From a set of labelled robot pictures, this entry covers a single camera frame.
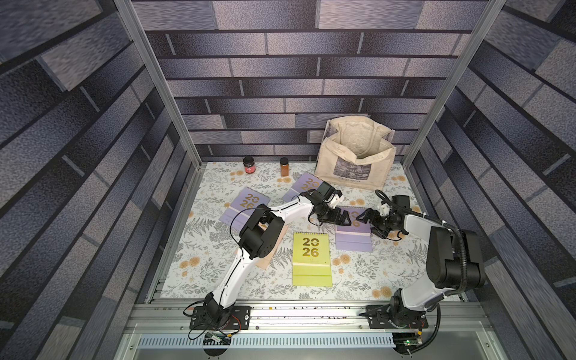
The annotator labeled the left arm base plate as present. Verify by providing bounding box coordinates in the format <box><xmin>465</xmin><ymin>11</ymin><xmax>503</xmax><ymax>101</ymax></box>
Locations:
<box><xmin>187</xmin><ymin>306</ymin><xmax>252</xmax><ymax>331</ymax></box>

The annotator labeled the amber spice bottle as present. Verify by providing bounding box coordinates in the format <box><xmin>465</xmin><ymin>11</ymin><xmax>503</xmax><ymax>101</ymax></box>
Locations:
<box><xmin>280</xmin><ymin>157</ymin><xmax>290</xmax><ymax>177</ymax></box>

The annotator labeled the left aluminium frame post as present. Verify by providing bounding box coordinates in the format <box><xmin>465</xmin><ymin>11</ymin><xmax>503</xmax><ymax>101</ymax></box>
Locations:
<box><xmin>114</xmin><ymin>0</ymin><xmax>202</xmax><ymax>170</ymax></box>

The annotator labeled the floral patterned table mat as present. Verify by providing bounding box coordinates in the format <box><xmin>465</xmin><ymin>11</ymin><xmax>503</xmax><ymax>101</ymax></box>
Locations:
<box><xmin>160</xmin><ymin>162</ymin><xmax>428</xmax><ymax>301</ymax></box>

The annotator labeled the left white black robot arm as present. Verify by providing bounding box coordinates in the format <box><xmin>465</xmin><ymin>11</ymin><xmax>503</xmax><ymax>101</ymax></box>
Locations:
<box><xmin>202</xmin><ymin>181</ymin><xmax>352</xmax><ymax>328</ymax></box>

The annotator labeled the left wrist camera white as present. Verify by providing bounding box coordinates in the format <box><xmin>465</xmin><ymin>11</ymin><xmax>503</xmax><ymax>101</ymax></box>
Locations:
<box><xmin>326</xmin><ymin>190</ymin><xmax>343</xmax><ymax>209</ymax></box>

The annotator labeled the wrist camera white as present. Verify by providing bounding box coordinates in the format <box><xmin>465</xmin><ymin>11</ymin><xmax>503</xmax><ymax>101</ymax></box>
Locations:
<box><xmin>378</xmin><ymin>204</ymin><xmax>393</xmax><ymax>218</ymax></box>
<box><xmin>326</xmin><ymin>190</ymin><xmax>343</xmax><ymax>209</ymax></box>

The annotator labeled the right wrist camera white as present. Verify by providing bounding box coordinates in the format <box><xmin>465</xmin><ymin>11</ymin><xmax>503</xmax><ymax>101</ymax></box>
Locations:
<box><xmin>378</xmin><ymin>204</ymin><xmax>393</xmax><ymax>218</ymax></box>

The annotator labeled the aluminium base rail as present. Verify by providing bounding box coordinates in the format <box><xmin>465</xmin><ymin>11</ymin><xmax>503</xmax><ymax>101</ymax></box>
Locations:
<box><xmin>112</xmin><ymin>301</ymin><xmax>507</xmax><ymax>359</ymax></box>

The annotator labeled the beige canvas tote bag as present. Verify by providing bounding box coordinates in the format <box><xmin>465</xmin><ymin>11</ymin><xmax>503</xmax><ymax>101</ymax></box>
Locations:
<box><xmin>314</xmin><ymin>115</ymin><xmax>396</xmax><ymax>191</ymax></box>

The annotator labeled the purple calendar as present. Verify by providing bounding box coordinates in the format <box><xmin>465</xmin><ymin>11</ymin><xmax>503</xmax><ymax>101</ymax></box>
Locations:
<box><xmin>282</xmin><ymin>172</ymin><xmax>323</xmax><ymax>203</ymax></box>
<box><xmin>334</xmin><ymin>207</ymin><xmax>373</xmax><ymax>253</ymax></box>
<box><xmin>220</xmin><ymin>187</ymin><xmax>270</xmax><ymax>231</ymax></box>

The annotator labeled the dark jar red label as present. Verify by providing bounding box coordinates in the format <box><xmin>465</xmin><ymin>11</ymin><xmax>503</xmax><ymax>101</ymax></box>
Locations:
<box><xmin>242</xmin><ymin>156</ymin><xmax>256</xmax><ymax>174</ymax></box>

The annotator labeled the peach 2026 desk calendar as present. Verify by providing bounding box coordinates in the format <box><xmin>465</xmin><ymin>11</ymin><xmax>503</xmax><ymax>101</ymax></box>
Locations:
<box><xmin>255</xmin><ymin>225</ymin><xmax>288</xmax><ymax>270</ymax></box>

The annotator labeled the aluminium frame post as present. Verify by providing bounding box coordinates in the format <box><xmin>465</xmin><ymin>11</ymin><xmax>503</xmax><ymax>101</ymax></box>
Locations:
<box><xmin>402</xmin><ymin>0</ymin><xmax>506</xmax><ymax>170</ymax></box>
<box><xmin>114</xmin><ymin>0</ymin><xmax>202</xmax><ymax>170</ymax></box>

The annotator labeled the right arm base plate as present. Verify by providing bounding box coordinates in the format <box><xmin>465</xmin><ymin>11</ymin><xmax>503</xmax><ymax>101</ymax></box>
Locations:
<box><xmin>359</xmin><ymin>304</ymin><xmax>429</xmax><ymax>330</ymax></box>

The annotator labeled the circuit board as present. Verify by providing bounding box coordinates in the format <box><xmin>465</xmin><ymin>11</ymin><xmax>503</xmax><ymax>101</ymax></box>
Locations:
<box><xmin>392</xmin><ymin>333</ymin><xmax>424</xmax><ymax>355</ymax></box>
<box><xmin>202</xmin><ymin>331</ymin><xmax>232</xmax><ymax>347</ymax></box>

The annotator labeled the right circuit board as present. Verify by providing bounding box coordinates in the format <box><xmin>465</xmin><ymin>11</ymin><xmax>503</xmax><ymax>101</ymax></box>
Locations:
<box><xmin>392</xmin><ymin>333</ymin><xmax>424</xmax><ymax>355</ymax></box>

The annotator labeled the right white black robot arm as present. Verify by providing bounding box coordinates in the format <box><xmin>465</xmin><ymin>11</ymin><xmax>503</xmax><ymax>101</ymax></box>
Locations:
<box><xmin>355</xmin><ymin>190</ymin><xmax>485</xmax><ymax>329</ymax></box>

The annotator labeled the yellow-green 2026 desk calendar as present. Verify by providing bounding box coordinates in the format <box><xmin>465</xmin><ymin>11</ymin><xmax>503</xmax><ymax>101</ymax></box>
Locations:
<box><xmin>292</xmin><ymin>232</ymin><xmax>333</xmax><ymax>287</ymax></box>

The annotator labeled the left circuit board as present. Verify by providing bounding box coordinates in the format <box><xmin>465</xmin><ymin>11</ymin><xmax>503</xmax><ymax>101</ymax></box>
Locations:
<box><xmin>202</xmin><ymin>331</ymin><xmax>232</xmax><ymax>347</ymax></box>

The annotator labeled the right aluminium frame post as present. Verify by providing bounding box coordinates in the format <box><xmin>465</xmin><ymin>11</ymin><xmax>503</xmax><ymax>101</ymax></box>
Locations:
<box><xmin>402</xmin><ymin>0</ymin><xmax>506</xmax><ymax>170</ymax></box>

